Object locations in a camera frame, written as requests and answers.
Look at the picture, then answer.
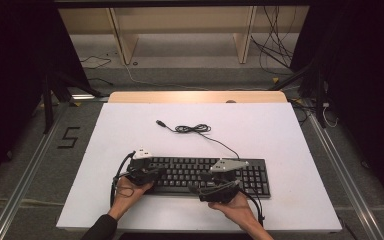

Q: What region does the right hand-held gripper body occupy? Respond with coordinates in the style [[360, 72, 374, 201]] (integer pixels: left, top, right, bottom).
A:
[[189, 158, 250, 204]]

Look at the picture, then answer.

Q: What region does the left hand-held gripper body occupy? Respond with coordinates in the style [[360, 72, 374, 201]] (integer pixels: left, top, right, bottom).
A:
[[126, 148, 158, 186]]

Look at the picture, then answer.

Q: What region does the black computer keyboard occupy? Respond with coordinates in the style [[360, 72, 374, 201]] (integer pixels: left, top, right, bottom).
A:
[[144, 156, 272, 199]]

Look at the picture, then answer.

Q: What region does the person's right hand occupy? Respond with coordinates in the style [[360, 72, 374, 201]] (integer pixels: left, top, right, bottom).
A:
[[208, 192, 258, 232]]

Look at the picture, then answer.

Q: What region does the person's left hand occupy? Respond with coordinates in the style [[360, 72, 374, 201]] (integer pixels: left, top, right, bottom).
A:
[[108, 175, 155, 222]]

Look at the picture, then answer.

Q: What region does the wooden table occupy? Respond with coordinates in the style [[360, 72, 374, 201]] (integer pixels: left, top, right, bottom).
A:
[[108, 91, 288, 104]]

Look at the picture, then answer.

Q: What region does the black metal stand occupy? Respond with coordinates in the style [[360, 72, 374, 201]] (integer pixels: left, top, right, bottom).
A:
[[40, 68, 105, 135], [268, 58, 328, 130]]

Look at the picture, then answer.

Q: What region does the wooden shelf unit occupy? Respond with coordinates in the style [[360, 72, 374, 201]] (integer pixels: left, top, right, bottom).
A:
[[58, 5, 311, 66]]

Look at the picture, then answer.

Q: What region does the dark curtain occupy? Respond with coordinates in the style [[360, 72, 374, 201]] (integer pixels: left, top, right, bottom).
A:
[[291, 0, 384, 218], [0, 0, 93, 194]]

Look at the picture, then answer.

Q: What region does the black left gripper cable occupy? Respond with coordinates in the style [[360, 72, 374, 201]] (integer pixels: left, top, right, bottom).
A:
[[109, 150, 137, 208]]

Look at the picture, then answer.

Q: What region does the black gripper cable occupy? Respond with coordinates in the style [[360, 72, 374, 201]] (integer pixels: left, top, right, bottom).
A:
[[109, 150, 137, 208], [236, 185, 266, 228]]

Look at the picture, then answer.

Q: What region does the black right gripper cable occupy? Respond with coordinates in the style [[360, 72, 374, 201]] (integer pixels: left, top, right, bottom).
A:
[[236, 185, 266, 228]]

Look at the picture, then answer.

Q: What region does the black keyboard cable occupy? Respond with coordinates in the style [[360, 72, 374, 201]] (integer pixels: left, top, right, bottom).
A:
[[155, 119, 242, 160]]

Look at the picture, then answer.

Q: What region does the black floor cable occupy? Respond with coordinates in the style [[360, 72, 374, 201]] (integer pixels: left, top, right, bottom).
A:
[[79, 55, 113, 70]]

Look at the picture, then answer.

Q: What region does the metal floor rail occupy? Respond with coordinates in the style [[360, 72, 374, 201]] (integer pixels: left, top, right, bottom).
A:
[[307, 108, 384, 240], [0, 103, 73, 240]]

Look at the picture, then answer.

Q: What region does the white plug with cable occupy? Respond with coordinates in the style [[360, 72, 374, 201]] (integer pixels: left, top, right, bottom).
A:
[[321, 101, 340, 129]]

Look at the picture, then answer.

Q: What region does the bundle of black floor cables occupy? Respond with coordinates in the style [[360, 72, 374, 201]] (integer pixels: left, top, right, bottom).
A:
[[249, 5, 302, 77]]

